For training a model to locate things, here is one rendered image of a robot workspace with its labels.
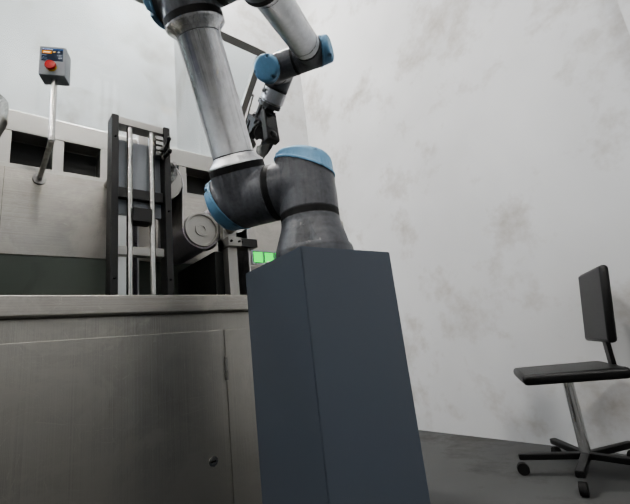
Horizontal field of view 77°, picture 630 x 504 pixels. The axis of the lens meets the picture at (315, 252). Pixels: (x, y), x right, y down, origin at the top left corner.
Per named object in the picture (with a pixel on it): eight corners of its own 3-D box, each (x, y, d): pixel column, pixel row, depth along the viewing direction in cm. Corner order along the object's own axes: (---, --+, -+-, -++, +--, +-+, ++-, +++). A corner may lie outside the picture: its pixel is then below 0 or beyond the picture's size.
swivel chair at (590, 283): (690, 466, 187) (627, 266, 210) (662, 513, 147) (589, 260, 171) (550, 451, 233) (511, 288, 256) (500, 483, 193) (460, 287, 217)
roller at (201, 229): (185, 244, 127) (184, 209, 130) (158, 263, 146) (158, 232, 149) (219, 247, 135) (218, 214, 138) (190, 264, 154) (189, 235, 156)
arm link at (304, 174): (329, 197, 70) (320, 130, 73) (262, 214, 74) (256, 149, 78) (347, 216, 81) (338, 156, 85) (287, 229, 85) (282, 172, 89)
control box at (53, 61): (35, 70, 114) (37, 41, 116) (44, 85, 120) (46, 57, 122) (62, 71, 115) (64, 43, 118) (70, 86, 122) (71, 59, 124)
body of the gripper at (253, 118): (261, 135, 136) (273, 101, 132) (271, 145, 131) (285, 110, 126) (241, 129, 132) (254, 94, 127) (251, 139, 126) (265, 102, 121)
